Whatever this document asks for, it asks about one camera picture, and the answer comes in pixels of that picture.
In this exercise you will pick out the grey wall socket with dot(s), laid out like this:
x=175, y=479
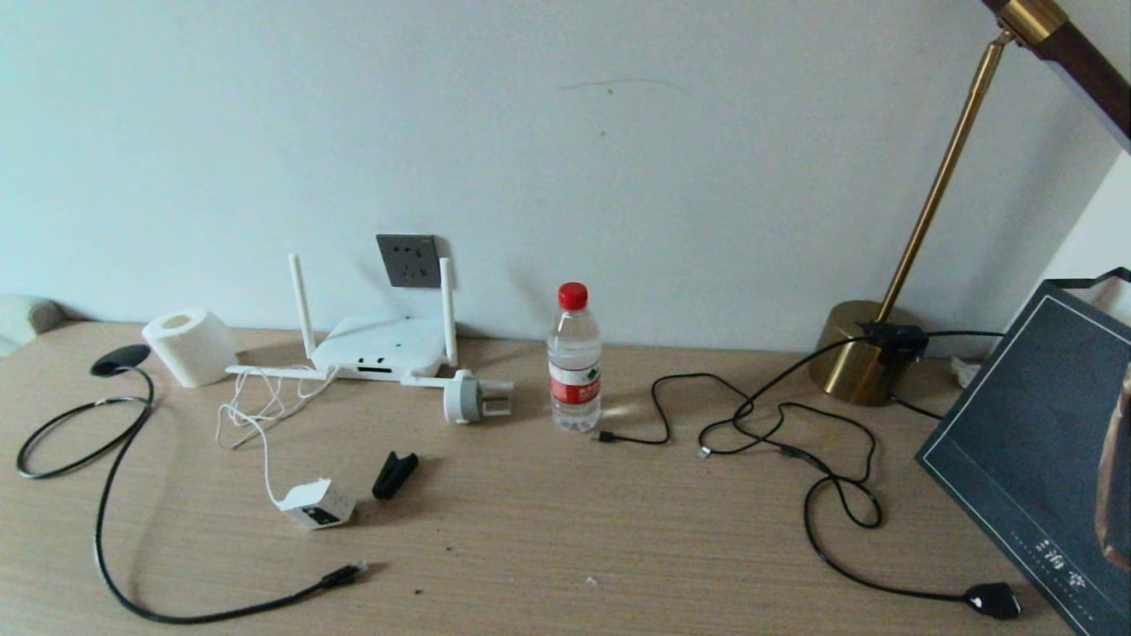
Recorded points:
x=409, y=261

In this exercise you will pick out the small black plastic clip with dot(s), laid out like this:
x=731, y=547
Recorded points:
x=393, y=474

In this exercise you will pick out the white round plug adapter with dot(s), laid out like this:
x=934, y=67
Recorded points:
x=461, y=397

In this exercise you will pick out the white wifi router with antennas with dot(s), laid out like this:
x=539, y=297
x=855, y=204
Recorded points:
x=380, y=346

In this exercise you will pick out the white toilet paper roll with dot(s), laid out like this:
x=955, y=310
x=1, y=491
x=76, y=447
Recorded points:
x=190, y=349

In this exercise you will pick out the crumpled white tissue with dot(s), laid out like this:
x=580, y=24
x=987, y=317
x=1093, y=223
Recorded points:
x=966, y=371

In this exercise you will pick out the brass desk lamp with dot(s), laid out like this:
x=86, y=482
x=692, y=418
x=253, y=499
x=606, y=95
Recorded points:
x=861, y=362

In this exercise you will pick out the clear water bottle red cap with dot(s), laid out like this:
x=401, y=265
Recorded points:
x=574, y=371

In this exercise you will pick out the white power adapter with cable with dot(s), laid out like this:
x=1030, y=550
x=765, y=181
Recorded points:
x=316, y=505

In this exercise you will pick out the dark teal paper bag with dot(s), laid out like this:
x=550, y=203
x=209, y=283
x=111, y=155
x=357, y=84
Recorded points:
x=1034, y=442

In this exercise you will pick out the black block on lamp base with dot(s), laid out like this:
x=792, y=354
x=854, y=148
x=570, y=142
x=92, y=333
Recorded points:
x=894, y=340

